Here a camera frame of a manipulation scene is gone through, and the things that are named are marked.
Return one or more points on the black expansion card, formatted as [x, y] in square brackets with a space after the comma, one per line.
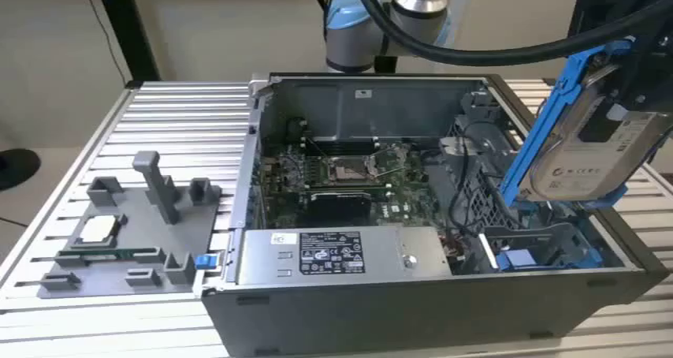
[336, 210]

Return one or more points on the black RAM slot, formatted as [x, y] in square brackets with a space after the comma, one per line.
[341, 143]

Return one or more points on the black round base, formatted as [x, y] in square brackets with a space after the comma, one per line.
[16, 168]

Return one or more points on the CPU socket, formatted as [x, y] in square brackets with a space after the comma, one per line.
[344, 170]

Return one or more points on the green motherboard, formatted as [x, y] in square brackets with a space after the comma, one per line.
[400, 165]

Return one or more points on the blue plastic bay clip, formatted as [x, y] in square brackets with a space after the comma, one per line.
[515, 260]

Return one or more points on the silver power supply unit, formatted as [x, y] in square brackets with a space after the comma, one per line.
[263, 263]

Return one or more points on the gray parts rack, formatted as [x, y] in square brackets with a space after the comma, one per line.
[131, 224]

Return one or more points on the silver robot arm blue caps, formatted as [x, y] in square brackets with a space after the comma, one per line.
[357, 38]

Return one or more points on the blue plastic latch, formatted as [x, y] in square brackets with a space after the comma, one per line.
[205, 262]

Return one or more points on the hard disk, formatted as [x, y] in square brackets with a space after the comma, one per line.
[579, 168]

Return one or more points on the black PC case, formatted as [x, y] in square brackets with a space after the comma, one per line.
[368, 314]

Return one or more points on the green RAM stick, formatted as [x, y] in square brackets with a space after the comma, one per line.
[120, 252]

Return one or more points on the metal disk bay cage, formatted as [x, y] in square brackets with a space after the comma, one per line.
[473, 200]

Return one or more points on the silver CPU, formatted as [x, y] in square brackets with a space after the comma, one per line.
[100, 230]

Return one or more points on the black metal post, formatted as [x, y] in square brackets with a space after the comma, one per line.
[131, 30]

